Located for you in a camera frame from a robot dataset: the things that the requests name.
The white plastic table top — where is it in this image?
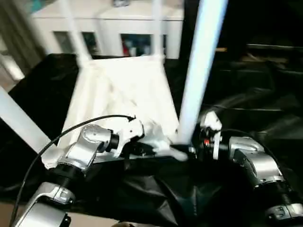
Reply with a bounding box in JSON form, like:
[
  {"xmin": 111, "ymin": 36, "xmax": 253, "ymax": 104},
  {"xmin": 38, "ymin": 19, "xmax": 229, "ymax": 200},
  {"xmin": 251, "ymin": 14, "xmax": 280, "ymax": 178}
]
[{"xmin": 41, "ymin": 54, "xmax": 189, "ymax": 170}]

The black mat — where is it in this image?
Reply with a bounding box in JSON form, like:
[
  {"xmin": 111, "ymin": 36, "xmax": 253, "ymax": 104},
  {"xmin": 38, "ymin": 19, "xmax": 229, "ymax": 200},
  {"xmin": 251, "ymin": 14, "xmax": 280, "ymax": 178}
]
[{"xmin": 0, "ymin": 53, "xmax": 303, "ymax": 227}]

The dark robot body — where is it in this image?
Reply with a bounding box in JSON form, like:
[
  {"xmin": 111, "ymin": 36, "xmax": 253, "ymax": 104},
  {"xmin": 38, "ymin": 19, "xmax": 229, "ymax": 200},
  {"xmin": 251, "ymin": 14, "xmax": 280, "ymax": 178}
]
[{"xmin": 116, "ymin": 221, "xmax": 140, "ymax": 227}]

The black cabinet gold label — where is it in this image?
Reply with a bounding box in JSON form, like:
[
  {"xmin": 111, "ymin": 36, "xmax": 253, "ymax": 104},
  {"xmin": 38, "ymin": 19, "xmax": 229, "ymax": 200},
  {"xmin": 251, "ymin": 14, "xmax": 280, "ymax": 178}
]
[{"xmin": 179, "ymin": 0, "xmax": 249, "ymax": 61}]

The white glass-door cabinet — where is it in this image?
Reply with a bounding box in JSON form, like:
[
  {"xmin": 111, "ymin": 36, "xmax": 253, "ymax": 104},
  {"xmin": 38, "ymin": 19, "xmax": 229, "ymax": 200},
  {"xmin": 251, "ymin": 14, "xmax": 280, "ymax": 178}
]
[{"xmin": 32, "ymin": 0, "xmax": 185, "ymax": 59}]

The grey curtain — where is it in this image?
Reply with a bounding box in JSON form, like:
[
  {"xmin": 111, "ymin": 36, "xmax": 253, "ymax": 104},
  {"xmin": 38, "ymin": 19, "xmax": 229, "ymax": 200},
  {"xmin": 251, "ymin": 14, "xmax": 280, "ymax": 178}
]
[{"xmin": 0, "ymin": 0, "xmax": 48, "ymax": 76}]

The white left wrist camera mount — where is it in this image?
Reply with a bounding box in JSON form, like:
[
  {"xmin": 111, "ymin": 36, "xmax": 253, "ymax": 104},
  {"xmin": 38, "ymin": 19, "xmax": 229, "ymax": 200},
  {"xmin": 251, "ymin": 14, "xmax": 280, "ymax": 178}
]
[{"xmin": 113, "ymin": 118, "xmax": 145, "ymax": 158}]

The grey door frame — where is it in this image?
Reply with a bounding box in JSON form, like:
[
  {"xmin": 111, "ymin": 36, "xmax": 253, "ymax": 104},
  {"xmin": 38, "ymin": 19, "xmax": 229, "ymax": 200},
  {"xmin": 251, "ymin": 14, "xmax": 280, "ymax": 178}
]
[{"xmin": 0, "ymin": 47, "xmax": 24, "ymax": 81}]

